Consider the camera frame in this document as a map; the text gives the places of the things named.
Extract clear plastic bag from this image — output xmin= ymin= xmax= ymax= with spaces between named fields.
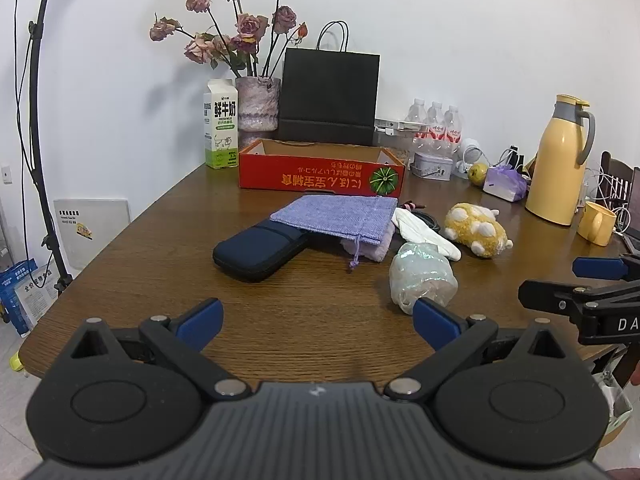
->
xmin=590 ymin=360 xmax=632 ymax=436

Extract purple linen drawstring pouch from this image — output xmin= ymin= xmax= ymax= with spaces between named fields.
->
xmin=270 ymin=195 xmax=398 ymax=273

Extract yellow thermos jug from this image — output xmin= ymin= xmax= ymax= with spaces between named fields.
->
xmin=525 ymin=94 xmax=597 ymax=226

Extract white green milk carton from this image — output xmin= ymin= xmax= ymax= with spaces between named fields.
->
xmin=203 ymin=79 xmax=241 ymax=170

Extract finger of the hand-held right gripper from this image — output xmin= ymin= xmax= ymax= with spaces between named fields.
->
xmin=573 ymin=254 xmax=640 ymax=281
xmin=518 ymin=279 xmax=593 ymax=333

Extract clear seed container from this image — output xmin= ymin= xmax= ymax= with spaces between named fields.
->
xmin=385 ymin=129 xmax=426 ymax=162

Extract pale pink towel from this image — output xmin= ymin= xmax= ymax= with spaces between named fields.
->
xmin=340 ymin=220 xmax=398 ymax=263

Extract dried rose bouquet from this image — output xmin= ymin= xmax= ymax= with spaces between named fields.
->
xmin=149 ymin=0 xmax=308 ymax=78

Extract iridescent plastic bag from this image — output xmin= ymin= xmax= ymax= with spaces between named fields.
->
xmin=389 ymin=241 xmax=458 ymax=316

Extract thin black hanging wire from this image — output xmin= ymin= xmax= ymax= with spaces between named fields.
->
xmin=12 ymin=0 xmax=40 ymax=178

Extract black light stand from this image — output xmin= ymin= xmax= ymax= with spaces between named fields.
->
xmin=27 ymin=0 xmax=74 ymax=297

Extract white flat panel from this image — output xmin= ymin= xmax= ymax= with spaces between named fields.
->
xmin=53 ymin=199 xmax=132 ymax=278

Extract white glove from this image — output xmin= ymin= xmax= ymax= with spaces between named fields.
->
xmin=391 ymin=206 xmax=462 ymax=262

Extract dark blue zip case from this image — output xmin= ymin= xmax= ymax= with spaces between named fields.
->
xmin=212 ymin=222 xmax=311 ymax=283

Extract blue white package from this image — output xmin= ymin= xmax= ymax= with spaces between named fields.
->
xmin=0 ymin=258 xmax=60 ymax=338

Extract tangled white cables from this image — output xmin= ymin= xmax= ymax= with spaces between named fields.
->
xmin=580 ymin=167 xmax=633 ymax=233

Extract black paper bag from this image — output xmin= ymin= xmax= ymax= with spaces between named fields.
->
xmin=276 ymin=21 xmax=381 ymax=147

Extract purple tissue pack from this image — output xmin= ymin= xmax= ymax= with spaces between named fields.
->
xmin=483 ymin=166 xmax=529 ymax=202

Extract flat white carton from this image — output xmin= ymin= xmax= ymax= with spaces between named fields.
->
xmin=375 ymin=117 xmax=427 ymax=134

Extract yellow white plush toy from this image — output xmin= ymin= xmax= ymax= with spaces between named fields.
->
xmin=444 ymin=203 xmax=513 ymax=259

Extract small white fan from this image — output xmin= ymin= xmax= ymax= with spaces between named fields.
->
xmin=457 ymin=138 xmax=485 ymax=173

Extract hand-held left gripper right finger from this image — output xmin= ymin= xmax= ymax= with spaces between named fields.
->
xmin=384 ymin=297 xmax=571 ymax=402

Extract dark wooden chair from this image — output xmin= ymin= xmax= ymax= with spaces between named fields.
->
xmin=600 ymin=151 xmax=637 ymax=211

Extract pale printed tin box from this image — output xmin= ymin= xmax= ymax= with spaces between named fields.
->
xmin=411 ymin=151 xmax=454 ymax=180

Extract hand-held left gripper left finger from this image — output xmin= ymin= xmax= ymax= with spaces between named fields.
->
xmin=70 ymin=298 xmax=251 ymax=402

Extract red cardboard box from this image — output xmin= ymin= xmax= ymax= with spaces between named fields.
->
xmin=238 ymin=138 xmax=406 ymax=199

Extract yellow mug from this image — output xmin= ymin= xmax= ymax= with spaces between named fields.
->
xmin=577 ymin=202 xmax=617 ymax=247

